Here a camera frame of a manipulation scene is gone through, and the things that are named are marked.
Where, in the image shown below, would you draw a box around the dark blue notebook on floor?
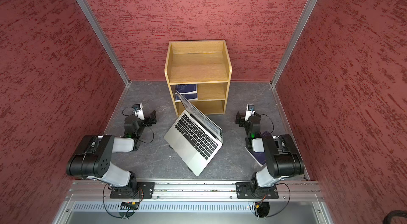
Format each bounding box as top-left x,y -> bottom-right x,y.
245,131 -> 271,166

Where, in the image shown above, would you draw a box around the right aluminium corner post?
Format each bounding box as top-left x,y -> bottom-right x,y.
271,0 -> 318,88

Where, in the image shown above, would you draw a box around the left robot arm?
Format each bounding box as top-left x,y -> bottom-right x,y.
66,111 -> 157,200

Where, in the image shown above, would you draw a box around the left black base cable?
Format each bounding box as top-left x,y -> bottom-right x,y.
102,183 -> 144,219

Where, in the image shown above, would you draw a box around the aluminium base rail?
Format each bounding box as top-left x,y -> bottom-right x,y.
65,179 -> 325,202

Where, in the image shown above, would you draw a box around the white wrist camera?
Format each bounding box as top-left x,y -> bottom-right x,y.
132,103 -> 145,121
245,104 -> 255,121

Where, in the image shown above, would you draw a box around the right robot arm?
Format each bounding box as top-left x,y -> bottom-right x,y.
235,113 -> 305,199

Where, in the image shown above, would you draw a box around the aluminium corner post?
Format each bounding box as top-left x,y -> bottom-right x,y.
271,0 -> 318,88
76,0 -> 130,87

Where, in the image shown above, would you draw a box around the wooden shelf unit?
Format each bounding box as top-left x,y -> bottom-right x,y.
164,40 -> 232,116

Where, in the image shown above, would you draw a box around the left aluminium corner post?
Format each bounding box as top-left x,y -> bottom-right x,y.
76,0 -> 130,87

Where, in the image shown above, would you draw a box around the silver laptop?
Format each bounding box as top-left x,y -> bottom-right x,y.
164,91 -> 223,176

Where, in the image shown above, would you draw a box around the blue books on shelf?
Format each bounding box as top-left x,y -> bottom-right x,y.
174,84 -> 198,102

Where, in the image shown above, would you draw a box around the right black base cable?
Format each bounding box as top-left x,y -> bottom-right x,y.
252,182 -> 291,218

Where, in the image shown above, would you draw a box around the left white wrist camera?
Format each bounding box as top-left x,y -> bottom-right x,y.
132,103 -> 145,121

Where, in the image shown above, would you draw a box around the black base cable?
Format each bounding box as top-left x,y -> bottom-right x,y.
102,183 -> 144,219
252,182 -> 291,218

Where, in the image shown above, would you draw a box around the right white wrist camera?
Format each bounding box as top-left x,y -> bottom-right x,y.
245,104 -> 255,121

